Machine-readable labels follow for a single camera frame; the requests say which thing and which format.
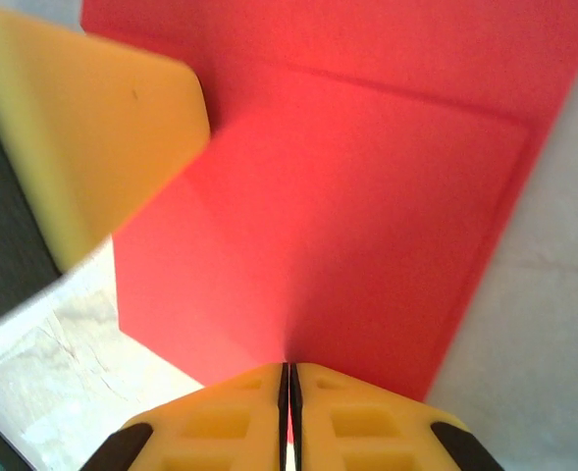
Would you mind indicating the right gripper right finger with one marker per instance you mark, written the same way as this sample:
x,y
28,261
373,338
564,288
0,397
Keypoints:
x,y
367,432

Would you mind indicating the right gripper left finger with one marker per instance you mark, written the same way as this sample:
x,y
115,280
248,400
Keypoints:
x,y
210,432

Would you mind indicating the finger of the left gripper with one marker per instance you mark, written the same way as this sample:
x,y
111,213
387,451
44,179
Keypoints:
x,y
87,127

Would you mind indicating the red paper sheet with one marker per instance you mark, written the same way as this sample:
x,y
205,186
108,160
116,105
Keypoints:
x,y
342,196

